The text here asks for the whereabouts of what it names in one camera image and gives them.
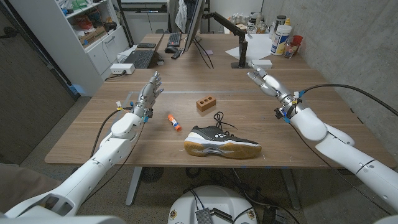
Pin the orange and white glue stick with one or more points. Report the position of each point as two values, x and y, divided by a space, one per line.
174 122

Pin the cardboard box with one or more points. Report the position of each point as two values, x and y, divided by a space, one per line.
92 35

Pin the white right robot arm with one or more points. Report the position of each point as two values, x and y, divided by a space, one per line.
342 146

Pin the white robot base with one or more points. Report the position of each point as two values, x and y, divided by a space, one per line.
212 205

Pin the black and white sneaker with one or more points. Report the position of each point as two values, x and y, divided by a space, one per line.
219 143

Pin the white shelf cabinet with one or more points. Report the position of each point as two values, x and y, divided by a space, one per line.
77 43

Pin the black computer mouse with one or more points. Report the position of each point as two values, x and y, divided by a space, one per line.
170 49

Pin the clear glass jar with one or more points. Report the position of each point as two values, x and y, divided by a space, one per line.
290 49

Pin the brown brick block with holes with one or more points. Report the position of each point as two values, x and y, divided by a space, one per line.
206 103

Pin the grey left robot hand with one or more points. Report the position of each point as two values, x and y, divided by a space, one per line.
147 95

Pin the black laptop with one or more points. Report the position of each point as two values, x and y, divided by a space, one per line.
143 56

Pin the black remote control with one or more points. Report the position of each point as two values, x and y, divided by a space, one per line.
177 53

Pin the white flat box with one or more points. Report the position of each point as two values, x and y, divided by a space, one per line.
262 63

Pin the computer monitor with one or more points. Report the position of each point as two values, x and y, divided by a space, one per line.
193 25

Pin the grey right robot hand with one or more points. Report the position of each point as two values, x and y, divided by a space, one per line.
270 83

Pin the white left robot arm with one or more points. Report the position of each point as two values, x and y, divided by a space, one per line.
93 168

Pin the red plastic cup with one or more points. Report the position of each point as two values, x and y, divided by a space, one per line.
297 40

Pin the white wipes canister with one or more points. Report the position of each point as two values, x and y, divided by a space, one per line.
280 40

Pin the white paper sheet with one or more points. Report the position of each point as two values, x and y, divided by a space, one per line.
253 46

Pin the black keyboard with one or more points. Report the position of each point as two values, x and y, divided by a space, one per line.
174 39

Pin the white power strip box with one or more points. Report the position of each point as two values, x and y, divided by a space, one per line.
122 68

